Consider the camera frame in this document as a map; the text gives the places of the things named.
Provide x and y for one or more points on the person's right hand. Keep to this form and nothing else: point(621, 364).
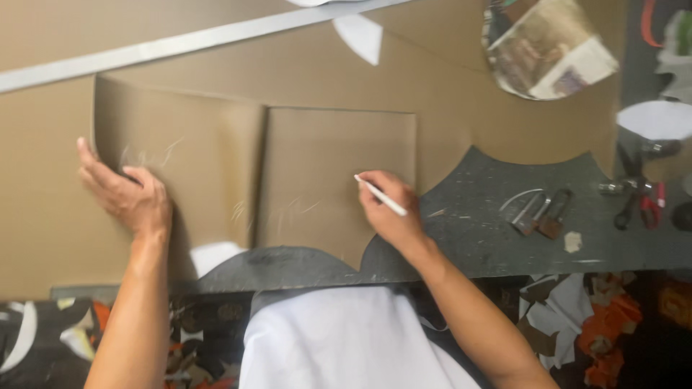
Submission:
point(394, 221)

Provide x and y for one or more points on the person's left hand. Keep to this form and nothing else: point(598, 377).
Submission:
point(135, 202)

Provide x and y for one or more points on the person's right fingers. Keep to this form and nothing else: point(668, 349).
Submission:
point(386, 186)

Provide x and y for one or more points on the white marking pencil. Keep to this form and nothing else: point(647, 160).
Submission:
point(381, 195)

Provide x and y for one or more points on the large brown leather piece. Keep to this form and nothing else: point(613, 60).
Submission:
point(205, 156)

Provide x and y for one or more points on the square brown leather piece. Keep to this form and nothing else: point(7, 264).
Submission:
point(319, 178)

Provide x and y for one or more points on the big brown leather sheet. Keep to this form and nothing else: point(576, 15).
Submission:
point(432, 97)

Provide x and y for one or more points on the brass padlock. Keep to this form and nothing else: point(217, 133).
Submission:
point(556, 216)
point(530, 216)

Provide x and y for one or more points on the white paper scrap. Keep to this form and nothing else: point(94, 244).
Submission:
point(359, 38)

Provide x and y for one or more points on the person's white shirt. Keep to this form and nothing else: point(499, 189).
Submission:
point(351, 346)

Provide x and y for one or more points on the white cloth scrap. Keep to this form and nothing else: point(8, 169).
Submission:
point(213, 256)

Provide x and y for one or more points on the small beige scrap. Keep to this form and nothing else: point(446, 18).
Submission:
point(573, 241)

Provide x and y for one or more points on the round newspaper-covered pattern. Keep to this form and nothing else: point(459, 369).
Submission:
point(546, 51)

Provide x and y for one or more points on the long grey metal ruler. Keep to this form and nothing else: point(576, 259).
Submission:
point(178, 46)

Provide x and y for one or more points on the heap of leather scraps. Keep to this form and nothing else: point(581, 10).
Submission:
point(600, 324)
point(48, 343)

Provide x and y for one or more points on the white oval paper piece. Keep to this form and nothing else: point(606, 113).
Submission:
point(654, 120)

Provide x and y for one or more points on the grey white cloth piece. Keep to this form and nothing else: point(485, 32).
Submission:
point(678, 57)

